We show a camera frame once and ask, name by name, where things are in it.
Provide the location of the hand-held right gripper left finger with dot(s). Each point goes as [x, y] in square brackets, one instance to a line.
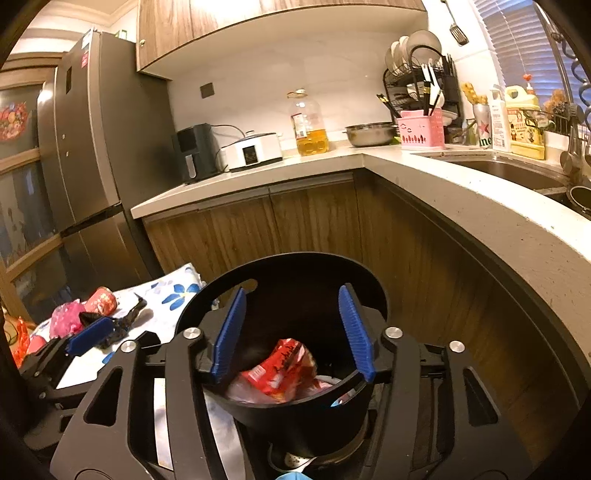
[228, 341]

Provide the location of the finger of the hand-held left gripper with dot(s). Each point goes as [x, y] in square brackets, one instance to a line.
[92, 334]

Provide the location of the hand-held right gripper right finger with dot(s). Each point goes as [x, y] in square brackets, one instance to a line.
[355, 337]

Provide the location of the pink plastic bag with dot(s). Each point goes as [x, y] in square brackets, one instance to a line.
[67, 321]

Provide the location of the small red plastic bag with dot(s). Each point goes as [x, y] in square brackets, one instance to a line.
[102, 301]

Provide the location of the black plastic bag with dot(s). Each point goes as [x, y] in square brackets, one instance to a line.
[131, 309]

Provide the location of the red and white plastic bag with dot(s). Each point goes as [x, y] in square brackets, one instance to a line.
[281, 364]

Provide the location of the large red plastic bag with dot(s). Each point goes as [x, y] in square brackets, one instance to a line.
[21, 341]

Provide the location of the black round trash bin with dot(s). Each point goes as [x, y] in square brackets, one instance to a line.
[286, 277]

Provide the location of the person's right hand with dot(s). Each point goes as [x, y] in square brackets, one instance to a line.
[290, 476]

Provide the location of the blue floral blanket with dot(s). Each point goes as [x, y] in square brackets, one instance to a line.
[157, 290]

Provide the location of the wooden base cabinet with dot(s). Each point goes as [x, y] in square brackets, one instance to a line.
[314, 207]

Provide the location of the perforated steel object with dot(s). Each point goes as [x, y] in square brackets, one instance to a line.
[294, 460]

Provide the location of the dark steel refrigerator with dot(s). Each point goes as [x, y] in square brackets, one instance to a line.
[101, 161]

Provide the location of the wooden glass door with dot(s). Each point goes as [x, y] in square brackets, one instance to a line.
[18, 161]

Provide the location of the white slow cooker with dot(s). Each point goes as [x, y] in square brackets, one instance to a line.
[251, 154]

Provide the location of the black air fryer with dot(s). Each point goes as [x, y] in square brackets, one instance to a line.
[194, 154]

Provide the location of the steel basin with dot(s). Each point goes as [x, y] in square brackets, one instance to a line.
[369, 134]

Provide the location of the cooking oil bottle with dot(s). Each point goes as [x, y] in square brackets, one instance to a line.
[308, 134]

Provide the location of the pink utensil holder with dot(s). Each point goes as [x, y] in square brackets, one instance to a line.
[420, 131]

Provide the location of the steel kitchen sink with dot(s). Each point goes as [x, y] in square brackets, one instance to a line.
[498, 168]

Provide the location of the red flower door decoration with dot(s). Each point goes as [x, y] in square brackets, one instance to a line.
[14, 122]

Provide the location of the black chopsticks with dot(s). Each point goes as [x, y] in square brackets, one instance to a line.
[388, 105]

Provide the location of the silver drink can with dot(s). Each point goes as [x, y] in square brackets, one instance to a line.
[482, 127]

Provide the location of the white pump bottle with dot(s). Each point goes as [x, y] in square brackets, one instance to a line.
[499, 124]

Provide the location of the white rice paddle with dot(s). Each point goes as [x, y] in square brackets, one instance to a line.
[434, 90]

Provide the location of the black dish rack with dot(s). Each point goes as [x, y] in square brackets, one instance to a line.
[450, 92]

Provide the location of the dark pot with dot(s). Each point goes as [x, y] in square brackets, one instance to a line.
[581, 197]

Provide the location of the yellow loofah sponge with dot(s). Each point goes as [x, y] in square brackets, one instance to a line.
[473, 93]

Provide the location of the yellow detergent bottle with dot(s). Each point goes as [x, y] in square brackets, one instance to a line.
[524, 124]

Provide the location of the steel spiral faucet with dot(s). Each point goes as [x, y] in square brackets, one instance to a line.
[575, 138]

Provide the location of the large white plate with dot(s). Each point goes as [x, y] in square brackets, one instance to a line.
[427, 44]

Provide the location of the brown scrubber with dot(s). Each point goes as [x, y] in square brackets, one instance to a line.
[558, 98]

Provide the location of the hanging slotted spatula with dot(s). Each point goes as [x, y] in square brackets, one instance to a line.
[458, 34]

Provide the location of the window blinds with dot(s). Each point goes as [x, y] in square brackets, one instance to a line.
[512, 37]

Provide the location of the dark wall socket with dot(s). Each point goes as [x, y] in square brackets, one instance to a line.
[207, 90]

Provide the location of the wooden wall cabinet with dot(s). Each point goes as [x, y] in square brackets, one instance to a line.
[207, 27]

